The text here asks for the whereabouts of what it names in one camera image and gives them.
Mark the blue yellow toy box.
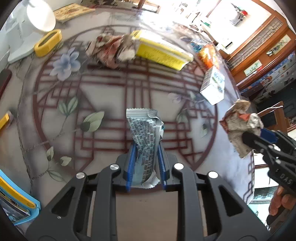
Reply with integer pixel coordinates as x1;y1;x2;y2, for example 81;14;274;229
0;170;41;226

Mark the blue grey snack wrapper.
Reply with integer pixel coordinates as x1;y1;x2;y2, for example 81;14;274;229
125;108;164;190

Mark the dark brown case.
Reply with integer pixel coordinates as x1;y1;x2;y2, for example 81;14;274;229
0;69;12;98

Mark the white green carton box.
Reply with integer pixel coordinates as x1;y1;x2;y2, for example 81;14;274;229
200;66;225;105

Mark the yellow handled tool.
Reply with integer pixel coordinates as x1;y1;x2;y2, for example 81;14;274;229
0;113;10;130

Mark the red brown wrapper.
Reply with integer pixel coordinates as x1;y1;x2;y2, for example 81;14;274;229
85;33;136;69

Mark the orange plastic bag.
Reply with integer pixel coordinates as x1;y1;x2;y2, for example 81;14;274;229
199;44;219;69

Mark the dark wooden chair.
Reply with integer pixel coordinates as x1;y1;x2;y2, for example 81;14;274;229
258;101;295;134

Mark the yellow cardboard box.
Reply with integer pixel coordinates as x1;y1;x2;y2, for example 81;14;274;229
130;30;194;71

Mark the patterned tablecloth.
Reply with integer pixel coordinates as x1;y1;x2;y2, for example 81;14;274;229
1;9;254;205

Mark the grey red wrapper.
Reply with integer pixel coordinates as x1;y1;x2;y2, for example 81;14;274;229
219;99;264;158

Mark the person's right hand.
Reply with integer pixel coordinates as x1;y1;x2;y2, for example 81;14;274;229
269;186;296;216

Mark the white desk lamp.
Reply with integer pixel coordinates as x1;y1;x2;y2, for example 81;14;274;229
1;1;56;64

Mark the yellow patterned cushion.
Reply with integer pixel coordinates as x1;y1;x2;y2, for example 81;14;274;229
53;3;95;23

